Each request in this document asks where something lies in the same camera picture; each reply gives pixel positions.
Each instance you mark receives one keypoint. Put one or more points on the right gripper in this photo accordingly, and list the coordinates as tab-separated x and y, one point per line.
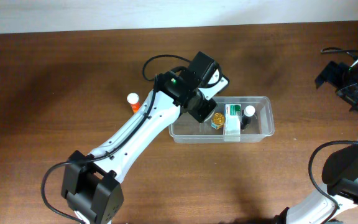
332	74

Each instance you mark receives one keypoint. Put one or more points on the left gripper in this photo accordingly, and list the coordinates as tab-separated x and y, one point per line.
205	112

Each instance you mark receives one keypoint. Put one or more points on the small jar gold lid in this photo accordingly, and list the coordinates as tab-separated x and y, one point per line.
217	121

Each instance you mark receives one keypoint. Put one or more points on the white medicine box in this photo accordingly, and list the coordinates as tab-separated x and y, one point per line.
232	125

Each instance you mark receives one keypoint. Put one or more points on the dark bottle white cap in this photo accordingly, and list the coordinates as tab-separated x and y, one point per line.
247	114

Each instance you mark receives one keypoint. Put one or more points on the orange tablet tube white cap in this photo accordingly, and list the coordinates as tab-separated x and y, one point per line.
133	100

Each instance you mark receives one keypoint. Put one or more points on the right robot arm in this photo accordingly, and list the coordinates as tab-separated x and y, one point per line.
339	189

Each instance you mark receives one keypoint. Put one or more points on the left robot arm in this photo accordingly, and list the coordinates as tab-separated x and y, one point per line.
92	182

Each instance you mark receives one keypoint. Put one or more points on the clear plastic container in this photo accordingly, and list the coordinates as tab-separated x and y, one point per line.
187	130

